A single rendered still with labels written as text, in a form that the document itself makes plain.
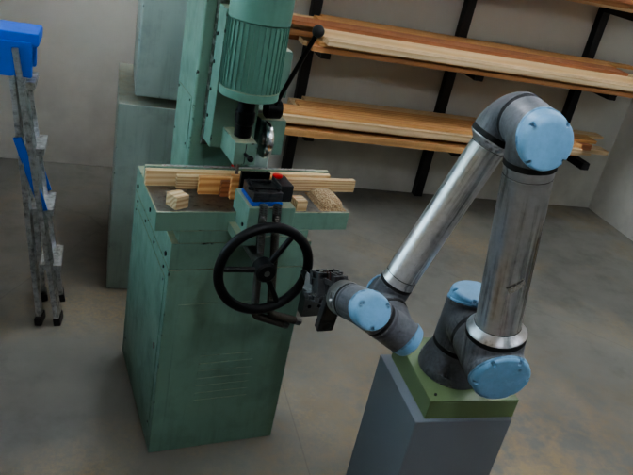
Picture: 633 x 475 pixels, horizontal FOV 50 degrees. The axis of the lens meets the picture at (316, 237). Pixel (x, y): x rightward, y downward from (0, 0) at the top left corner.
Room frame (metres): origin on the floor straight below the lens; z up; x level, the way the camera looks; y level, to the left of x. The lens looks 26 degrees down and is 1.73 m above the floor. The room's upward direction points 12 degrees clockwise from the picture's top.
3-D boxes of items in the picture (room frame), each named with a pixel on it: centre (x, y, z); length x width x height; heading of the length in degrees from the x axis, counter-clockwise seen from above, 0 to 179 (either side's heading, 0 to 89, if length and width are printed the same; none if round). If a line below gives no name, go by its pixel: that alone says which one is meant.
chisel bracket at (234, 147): (1.97, 0.29, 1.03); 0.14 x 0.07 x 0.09; 28
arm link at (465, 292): (1.64, -0.46, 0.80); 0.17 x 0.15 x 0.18; 13
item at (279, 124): (2.19, 0.23, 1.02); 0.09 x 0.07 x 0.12; 118
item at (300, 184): (2.00, 0.18, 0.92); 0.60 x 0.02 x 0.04; 118
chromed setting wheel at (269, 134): (2.12, 0.23, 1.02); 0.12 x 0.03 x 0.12; 28
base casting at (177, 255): (2.06, 0.34, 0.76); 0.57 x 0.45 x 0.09; 28
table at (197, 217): (1.87, 0.21, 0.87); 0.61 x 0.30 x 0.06; 118
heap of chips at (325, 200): (2.00, 0.00, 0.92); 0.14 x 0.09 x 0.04; 28
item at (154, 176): (1.98, 0.27, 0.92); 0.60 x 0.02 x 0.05; 118
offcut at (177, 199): (1.74, 0.41, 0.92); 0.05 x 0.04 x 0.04; 54
